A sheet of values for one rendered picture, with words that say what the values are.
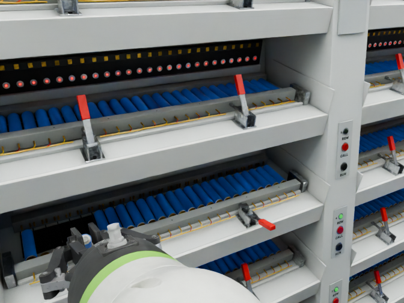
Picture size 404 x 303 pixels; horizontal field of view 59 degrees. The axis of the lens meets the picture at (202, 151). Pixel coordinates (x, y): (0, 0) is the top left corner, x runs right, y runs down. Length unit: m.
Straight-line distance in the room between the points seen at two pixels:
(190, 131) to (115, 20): 0.21
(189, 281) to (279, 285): 0.68
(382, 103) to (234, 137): 0.37
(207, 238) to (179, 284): 0.48
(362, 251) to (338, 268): 0.11
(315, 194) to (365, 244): 0.28
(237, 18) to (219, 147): 0.21
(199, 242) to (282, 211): 0.19
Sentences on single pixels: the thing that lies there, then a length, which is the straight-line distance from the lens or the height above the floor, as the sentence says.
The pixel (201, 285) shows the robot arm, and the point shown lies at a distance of 0.19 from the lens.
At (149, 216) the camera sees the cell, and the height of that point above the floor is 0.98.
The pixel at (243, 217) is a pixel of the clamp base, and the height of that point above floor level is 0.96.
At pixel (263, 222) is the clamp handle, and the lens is 0.66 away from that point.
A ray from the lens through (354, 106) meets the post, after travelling 0.79.
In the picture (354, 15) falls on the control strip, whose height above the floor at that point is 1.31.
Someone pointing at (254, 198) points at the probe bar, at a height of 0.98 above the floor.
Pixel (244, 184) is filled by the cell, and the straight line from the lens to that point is 0.77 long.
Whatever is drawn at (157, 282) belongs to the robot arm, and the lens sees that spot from 0.20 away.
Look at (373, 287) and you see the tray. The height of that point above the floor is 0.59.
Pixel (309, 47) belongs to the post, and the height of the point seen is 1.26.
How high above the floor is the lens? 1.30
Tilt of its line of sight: 18 degrees down
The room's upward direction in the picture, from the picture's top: 4 degrees counter-clockwise
